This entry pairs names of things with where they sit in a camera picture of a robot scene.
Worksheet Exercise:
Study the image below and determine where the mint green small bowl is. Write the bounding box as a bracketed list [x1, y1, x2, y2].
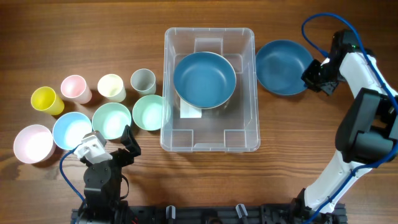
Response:
[92, 103, 132, 140]

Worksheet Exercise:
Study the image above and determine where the dark blue bowl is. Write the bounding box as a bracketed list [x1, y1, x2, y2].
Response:
[256, 40, 313, 96]
[173, 52, 237, 109]

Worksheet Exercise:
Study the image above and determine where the cream cup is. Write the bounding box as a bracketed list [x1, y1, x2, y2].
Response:
[97, 74, 126, 103]

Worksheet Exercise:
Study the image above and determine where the light blue small bowl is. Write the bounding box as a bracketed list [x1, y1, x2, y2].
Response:
[52, 112, 92, 151]

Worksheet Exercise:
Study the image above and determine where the large pink bowl cup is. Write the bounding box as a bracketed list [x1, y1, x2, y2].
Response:
[13, 124, 56, 164]

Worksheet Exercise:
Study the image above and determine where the yellow cup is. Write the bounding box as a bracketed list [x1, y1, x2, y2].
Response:
[30, 86, 65, 116]

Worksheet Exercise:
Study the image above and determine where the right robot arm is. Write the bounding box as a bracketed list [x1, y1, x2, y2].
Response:
[289, 29, 397, 223]

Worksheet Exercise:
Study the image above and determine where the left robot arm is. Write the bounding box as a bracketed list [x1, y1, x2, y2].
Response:
[71, 125, 141, 223]

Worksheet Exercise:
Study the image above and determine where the grey cup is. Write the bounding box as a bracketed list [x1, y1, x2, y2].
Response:
[131, 68, 156, 96]

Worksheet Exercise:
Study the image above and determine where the clear plastic storage bin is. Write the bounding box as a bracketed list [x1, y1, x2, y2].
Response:
[160, 27, 261, 152]

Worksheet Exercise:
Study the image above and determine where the left blue cable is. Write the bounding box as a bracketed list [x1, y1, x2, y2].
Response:
[58, 146, 86, 206]

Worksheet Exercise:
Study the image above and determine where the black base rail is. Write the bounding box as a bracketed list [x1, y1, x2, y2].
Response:
[70, 203, 348, 224]

